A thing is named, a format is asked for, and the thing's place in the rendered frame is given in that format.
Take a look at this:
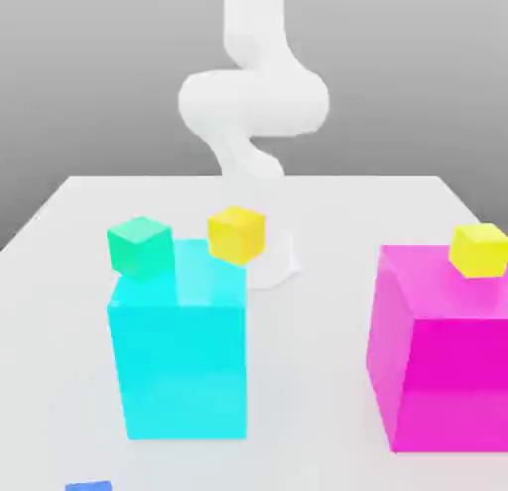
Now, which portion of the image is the small yellow cube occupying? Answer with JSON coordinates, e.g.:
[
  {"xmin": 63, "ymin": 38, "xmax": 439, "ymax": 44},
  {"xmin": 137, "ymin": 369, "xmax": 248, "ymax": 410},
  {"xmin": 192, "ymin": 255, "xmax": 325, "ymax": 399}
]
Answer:
[
  {"xmin": 447, "ymin": 221, "xmax": 508, "ymax": 280},
  {"xmin": 206, "ymin": 204, "xmax": 267, "ymax": 267}
]

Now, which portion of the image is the small green cube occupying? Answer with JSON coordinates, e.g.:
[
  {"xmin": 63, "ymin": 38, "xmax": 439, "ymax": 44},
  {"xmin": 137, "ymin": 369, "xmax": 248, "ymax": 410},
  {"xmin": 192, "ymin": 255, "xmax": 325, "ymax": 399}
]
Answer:
[{"xmin": 106, "ymin": 215, "xmax": 177, "ymax": 282}]

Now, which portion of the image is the small blue cube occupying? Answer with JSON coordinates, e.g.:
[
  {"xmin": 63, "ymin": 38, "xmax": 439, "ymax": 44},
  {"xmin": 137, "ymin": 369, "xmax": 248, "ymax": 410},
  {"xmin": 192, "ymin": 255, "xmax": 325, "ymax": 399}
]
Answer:
[{"xmin": 64, "ymin": 479, "xmax": 113, "ymax": 491}]

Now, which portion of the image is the large cyan box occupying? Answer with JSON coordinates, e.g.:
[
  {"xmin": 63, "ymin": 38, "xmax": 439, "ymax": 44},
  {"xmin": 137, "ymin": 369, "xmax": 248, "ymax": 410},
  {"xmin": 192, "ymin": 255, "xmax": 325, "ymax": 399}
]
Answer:
[{"xmin": 106, "ymin": 238, "xmax": 248, "ymax": 441}]

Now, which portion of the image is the large magenta box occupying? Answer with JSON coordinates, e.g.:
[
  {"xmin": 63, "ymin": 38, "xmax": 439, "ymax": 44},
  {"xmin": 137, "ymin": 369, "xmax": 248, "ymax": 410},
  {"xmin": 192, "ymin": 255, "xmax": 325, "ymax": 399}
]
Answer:
[{"xmin": 365, "ymin": 243, "xmax": 508, "ymax": 455}]

